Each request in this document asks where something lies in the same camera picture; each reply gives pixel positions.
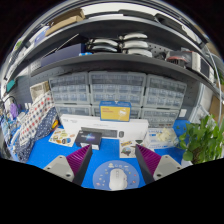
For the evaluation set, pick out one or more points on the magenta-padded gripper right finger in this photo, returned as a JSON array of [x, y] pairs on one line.
[[165, 166]]

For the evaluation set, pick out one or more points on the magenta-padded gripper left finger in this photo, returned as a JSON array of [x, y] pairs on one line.
[[61, 166]]

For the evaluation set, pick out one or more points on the grey computer mouse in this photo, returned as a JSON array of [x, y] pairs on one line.
[[117, 180]]

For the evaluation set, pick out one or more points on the food sticker sheet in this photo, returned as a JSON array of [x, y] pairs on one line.
[[127, 150], [61, 137]]

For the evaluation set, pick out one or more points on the clear box of white parts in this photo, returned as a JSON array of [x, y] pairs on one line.
[[163, 136]]

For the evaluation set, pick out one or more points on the small black box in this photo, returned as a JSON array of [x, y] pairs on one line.
[[88, 138]]

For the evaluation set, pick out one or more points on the navy polka dot cloth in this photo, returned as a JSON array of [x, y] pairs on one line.
[[43, 130]]

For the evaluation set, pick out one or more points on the yellow plastic item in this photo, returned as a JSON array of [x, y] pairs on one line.
[[55, 124]]

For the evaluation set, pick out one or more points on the long white keyboard box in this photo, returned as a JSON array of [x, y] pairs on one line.
[[71, 123]]

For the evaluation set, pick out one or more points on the green potted plant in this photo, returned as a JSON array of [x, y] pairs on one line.
[[203, 140]]

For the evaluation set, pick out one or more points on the red checkered cloth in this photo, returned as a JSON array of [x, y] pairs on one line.
[[35, 116]]

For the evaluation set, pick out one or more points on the yellow and blue box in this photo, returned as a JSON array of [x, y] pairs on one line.
[[115, 111]]

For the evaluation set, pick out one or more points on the beige woven basket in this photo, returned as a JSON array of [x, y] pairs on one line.
[[39, 90]]

